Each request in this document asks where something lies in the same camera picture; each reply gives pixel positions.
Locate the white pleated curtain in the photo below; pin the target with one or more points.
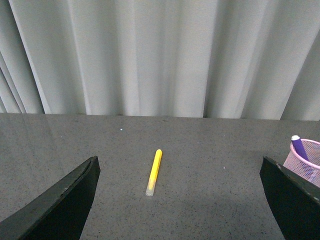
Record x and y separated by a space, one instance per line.
233 59

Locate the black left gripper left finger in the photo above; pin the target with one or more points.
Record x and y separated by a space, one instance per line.
59 213

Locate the purple highlighter pen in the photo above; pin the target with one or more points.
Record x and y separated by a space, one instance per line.
300 150

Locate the yellow highlighter pen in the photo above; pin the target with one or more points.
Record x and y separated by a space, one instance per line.
154 173

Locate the pink mesh pen cup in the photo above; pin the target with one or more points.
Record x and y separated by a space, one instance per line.
295 163

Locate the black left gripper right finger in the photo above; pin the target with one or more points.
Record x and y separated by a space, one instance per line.
294 201

